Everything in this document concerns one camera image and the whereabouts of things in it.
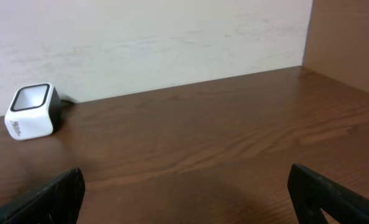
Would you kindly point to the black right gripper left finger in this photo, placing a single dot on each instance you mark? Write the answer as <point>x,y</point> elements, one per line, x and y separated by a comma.
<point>57,201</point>

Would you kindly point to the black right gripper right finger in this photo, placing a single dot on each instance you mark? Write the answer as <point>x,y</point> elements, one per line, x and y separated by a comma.
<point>313,194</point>

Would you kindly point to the white barcode scanner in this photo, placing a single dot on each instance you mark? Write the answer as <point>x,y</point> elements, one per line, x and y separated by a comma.
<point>34,112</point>

